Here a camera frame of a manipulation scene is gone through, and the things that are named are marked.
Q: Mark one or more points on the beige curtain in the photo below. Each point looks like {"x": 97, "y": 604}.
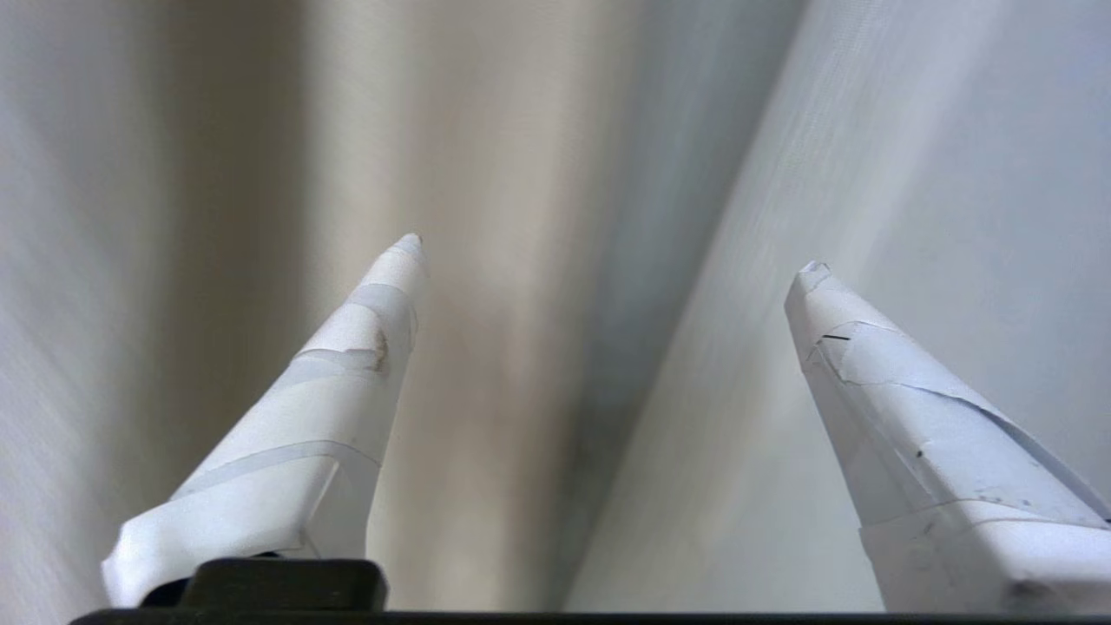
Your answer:
{"x": 260, "y": 174}

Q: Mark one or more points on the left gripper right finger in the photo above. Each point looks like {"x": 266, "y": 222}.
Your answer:
{"x": 942, "y": 486}

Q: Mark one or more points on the white sheer curtain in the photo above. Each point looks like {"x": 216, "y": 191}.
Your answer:
{"x": 868, "y": 174}

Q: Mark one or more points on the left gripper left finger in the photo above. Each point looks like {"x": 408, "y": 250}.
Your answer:
{"x": 299, "y": 464}

